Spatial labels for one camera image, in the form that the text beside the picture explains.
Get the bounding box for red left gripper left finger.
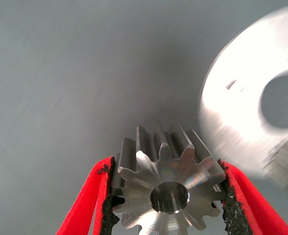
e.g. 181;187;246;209
55;156;121;235

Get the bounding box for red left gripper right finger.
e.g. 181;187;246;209
217;158;288;235

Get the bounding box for larger steel gear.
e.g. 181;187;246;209
111;120;227;235

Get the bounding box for round metal plate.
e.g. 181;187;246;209
198;3;288;196

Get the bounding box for dark grey table cloth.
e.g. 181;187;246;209
0;0;288;235

